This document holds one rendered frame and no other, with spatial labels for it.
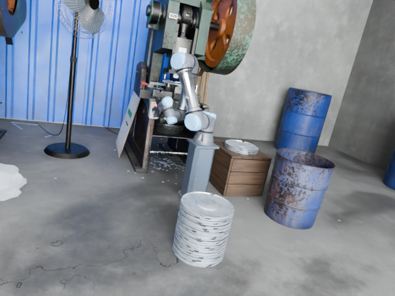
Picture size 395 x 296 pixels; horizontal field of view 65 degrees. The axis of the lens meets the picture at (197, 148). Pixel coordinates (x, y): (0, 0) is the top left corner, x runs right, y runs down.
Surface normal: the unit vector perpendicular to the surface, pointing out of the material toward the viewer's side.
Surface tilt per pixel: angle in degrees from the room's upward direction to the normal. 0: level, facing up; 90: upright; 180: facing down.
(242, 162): 90
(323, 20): 90
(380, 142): 90
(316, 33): 90
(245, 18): 79
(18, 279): 0
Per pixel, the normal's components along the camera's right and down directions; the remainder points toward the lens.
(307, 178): -0.18, 0.28
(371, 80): -0.92, -0.06
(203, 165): 0.41, 0.32
